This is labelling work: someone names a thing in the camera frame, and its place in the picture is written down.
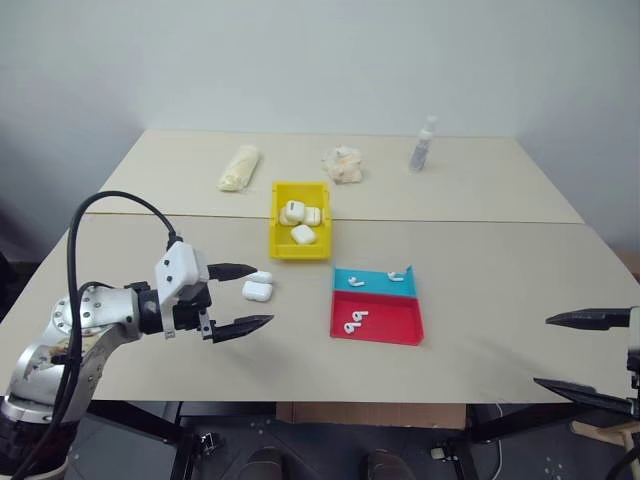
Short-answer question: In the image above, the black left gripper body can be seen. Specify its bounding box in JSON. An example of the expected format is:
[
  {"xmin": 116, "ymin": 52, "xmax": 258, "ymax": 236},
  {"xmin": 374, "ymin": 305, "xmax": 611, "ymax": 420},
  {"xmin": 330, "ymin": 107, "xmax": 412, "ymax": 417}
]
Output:
[{"xmin": 171, "ymin": 281, "xmax": 218, "ymax": 345}]

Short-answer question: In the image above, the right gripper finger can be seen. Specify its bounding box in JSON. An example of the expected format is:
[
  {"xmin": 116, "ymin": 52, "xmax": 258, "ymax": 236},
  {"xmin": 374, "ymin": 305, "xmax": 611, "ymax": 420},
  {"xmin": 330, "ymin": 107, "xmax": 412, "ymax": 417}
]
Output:
[
  {"xmin": 533, "ymin": 377, "xmax": 640, "ymax": 417},
  {"xmin": 545, "ymin": 307, "xmax": 632, "ymax": 330}
]

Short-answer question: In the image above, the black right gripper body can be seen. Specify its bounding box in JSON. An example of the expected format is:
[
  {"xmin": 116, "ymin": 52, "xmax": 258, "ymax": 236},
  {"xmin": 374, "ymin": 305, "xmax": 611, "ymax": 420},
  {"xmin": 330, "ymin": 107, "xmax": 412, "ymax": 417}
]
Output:
[{"xmin": 626, "ymin": 348, "xmax": 640, "ymax": 402}]

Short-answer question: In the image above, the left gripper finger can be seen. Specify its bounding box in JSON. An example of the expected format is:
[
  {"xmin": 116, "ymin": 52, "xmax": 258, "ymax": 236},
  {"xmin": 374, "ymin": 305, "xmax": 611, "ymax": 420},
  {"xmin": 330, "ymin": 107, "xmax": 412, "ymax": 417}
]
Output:
[
  {"xmin": 212, "ymin": 314, "xmax": 276, "ymax": 345},
  {"xmin": 206, "ymin": 261, "xmax": 259, "ymax": 283}
]

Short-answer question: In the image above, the yellow plastic bin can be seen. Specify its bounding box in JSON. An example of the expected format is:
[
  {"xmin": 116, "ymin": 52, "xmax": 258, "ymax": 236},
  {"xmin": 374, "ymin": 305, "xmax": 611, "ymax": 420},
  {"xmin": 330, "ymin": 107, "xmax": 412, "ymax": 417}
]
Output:
[{"xmin": 268, "ymin": 181, "xmax": 335, "ymax": 264}]

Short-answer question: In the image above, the brown cardboard box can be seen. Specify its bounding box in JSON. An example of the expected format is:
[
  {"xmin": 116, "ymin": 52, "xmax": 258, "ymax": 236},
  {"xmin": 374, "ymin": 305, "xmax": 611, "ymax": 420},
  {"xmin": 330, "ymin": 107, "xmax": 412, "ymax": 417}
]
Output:
[{"xmin": 275, "ymin": 400, "xmax": 469, "ymax": 430}]

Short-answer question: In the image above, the light wooden stand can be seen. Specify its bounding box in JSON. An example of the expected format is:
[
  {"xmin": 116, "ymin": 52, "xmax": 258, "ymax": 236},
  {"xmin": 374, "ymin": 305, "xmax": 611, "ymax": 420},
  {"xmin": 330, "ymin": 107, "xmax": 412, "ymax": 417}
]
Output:
[{"xmin": 571, "ymin": 416, "xmax": 640, "ymax": 480}]

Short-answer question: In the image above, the cream rolled cloth bundle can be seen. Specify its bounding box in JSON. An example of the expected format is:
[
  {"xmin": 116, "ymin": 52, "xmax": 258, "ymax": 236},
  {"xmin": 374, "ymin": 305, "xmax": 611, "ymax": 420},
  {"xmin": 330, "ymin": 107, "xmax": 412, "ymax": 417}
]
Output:
[{"xmin": 216, "ymin": 144, "xmax": 264, "ymax": 193}]

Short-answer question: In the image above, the blue plastic tray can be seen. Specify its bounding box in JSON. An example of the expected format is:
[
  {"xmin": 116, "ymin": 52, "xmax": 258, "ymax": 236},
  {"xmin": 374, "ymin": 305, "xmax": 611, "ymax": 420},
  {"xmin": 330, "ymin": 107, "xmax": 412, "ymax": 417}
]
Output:
[{"xmin": 331, "ymin": 264, "xmax": 419, "ymax": 300}]

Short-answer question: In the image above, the red plastic tray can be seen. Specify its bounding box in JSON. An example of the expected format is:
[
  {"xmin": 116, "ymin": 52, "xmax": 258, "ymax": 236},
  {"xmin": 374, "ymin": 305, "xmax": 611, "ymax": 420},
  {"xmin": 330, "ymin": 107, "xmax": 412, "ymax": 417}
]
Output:
[{"xmin": 328, "ymin": 290, "xmax": 427, "ymax": 348}]

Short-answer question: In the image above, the crumpled plastic bag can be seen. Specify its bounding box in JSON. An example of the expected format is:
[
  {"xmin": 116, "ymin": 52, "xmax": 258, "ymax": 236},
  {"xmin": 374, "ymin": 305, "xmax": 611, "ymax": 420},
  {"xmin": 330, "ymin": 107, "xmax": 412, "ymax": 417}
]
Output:
[{"xmin": 320, "ymin": 144, "xmax": 366, "ymax": 186}]

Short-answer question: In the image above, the clear spray bottle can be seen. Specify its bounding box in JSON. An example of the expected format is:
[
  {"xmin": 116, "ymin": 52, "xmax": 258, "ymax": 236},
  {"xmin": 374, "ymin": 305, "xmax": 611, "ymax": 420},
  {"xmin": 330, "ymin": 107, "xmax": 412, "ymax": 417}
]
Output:
[{"xmin": 408, "ymin": 115, "xmax": 440, "ymax": 176}]

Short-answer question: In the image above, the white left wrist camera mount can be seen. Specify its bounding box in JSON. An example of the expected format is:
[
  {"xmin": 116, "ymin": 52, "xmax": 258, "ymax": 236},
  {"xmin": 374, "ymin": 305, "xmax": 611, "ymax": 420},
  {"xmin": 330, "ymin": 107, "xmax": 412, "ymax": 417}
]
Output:
[{"xmin": 152, "ymin": 242, "xmax": 211, "ymax": 307}]

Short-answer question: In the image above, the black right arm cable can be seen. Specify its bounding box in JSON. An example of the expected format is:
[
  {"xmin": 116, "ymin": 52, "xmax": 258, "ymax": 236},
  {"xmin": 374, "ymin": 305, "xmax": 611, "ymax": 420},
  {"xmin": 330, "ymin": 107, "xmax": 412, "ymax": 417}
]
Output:
[{"xmin": 605, "ymin": 441, "xmax": 640, "ymax": 480}]

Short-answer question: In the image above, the white floor cable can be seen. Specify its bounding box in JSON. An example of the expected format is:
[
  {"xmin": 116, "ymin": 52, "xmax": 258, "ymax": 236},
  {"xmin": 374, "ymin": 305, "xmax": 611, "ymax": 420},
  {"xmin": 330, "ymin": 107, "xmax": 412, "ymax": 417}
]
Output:
[{"xmin": 493, "ymin": 399, "xmax": 505, "ymax": 472}]

